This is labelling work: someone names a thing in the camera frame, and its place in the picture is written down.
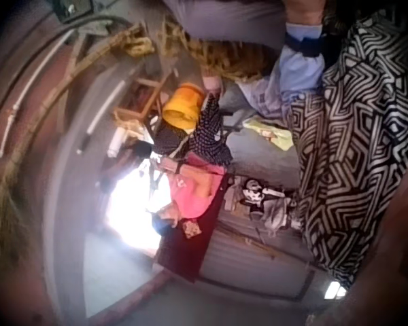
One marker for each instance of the short white pipe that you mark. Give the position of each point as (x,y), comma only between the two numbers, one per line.
(100,115)

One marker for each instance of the wooden stool frame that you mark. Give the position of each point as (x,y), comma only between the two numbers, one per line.
(149,98)

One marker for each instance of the dark polka dotted cloth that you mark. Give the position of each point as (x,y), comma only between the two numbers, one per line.
(207,136)

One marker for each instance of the long white pipe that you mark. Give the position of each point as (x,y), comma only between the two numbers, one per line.
(30,78)

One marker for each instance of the black and white printed cloth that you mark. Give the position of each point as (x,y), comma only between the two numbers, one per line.
(258,195)

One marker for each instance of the yellow plastic bucket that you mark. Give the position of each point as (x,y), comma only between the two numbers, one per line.
(183,107)

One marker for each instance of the grey blanket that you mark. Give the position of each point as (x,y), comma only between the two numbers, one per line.
(262,159)

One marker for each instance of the corrugated metal sheet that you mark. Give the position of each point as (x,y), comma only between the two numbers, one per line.
(251,248)

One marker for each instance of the maroon cloth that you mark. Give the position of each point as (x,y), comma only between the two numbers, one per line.
(190,248)

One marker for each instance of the grey crumpled cloth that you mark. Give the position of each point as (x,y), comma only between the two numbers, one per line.
(275,215)

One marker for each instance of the pink cloth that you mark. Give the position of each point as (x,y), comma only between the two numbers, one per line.
(194,193)

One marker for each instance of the person's left hand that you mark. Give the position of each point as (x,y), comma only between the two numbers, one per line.
(306,12)

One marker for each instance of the yellow green cloth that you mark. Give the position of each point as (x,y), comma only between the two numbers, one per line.
(268,132)

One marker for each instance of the black wrist band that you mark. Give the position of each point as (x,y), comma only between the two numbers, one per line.
(306,45)

